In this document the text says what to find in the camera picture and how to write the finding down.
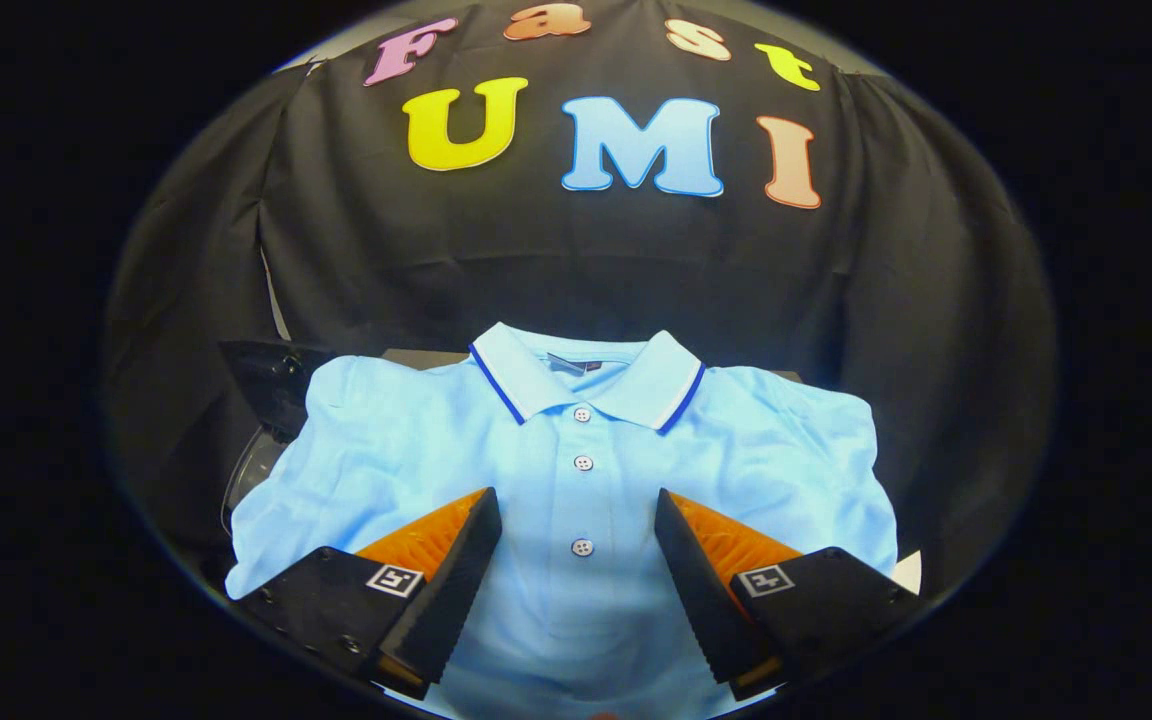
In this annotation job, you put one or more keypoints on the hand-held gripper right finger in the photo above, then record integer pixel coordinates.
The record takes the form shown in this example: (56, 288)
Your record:
(698, 580)

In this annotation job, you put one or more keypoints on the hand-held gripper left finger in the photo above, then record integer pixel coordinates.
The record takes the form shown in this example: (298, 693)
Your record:
(456, 575)

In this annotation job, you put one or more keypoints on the light blue polo shirt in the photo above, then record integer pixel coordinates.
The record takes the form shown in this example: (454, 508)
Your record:
(536, 450)

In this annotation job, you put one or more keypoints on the grey cabinet with dark top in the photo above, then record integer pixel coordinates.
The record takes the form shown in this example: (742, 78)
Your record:
(426, 358)

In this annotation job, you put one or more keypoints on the black backdrop cloth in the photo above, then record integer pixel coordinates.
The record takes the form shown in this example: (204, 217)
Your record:
(576, 260)

